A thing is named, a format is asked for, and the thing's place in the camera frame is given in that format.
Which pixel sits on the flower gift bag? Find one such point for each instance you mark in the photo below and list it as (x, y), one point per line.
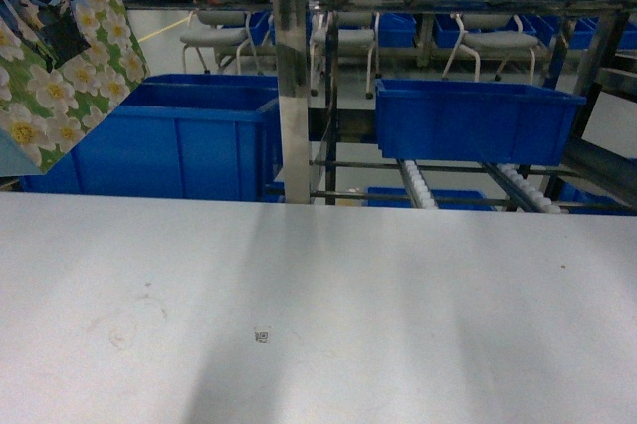
(66, 65)

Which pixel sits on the blue bin on conveyor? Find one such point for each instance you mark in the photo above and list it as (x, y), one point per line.
(469, 121)

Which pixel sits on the blue bin behind table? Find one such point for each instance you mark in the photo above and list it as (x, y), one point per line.
(184, 136)

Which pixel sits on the grey office chair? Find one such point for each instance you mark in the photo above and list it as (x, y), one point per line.
(213, 29)

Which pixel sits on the steel rack post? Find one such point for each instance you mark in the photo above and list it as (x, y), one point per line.
(290, 18)

